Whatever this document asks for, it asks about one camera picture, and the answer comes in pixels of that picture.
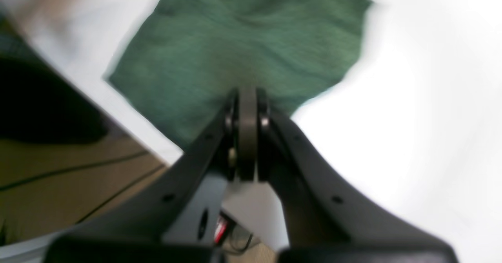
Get dark green t-shirt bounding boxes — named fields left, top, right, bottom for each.
left=108, top=0, right=371, bottom=150

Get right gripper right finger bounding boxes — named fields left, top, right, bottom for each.
left=256, top=89, right=458, bottom=263

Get black power adapter red label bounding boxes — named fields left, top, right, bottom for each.
left=214, top=212, right=237, bottom=247

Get black cables on carpet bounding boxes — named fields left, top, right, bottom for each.
left=0, top=149, right=165, bottom=224

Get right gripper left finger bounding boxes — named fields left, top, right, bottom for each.
left=44, top=88, right=258, bottom=263

